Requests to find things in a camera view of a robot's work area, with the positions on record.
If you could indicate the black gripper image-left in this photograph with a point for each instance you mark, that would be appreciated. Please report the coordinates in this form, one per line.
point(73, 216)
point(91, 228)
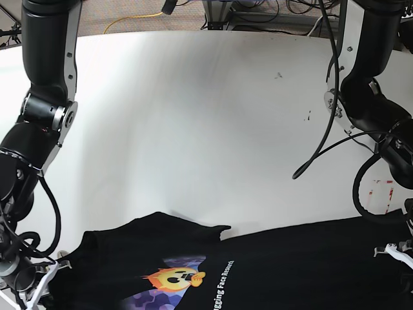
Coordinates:
point(24, 245)

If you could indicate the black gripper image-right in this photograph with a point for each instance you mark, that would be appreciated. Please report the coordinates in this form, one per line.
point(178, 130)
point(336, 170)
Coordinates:
point(407, 245)

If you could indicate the black printed T-shirt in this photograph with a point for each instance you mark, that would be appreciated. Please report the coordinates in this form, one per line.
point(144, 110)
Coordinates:
point(164, 262)

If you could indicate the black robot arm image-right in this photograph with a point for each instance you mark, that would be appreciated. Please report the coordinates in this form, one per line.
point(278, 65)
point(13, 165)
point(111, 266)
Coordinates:
point(366, 36)

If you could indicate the red tape rectangle marking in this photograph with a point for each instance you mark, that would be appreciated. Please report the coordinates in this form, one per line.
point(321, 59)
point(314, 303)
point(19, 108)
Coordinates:
point(380, 196)

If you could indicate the black tripod stand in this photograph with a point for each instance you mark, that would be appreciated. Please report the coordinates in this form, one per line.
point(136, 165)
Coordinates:
point(10, 28)

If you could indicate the grey metal table leg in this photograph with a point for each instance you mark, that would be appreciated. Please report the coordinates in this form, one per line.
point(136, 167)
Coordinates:
point(216, 13)

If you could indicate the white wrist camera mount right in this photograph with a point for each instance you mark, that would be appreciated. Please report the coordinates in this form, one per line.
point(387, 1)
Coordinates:
point(25, 285)

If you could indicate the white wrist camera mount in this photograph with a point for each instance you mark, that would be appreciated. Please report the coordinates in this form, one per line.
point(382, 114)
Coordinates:
point(401, 251)
point(25, 285)

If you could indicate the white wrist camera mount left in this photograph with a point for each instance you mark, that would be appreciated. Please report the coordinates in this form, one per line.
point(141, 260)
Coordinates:
point(401, 251)

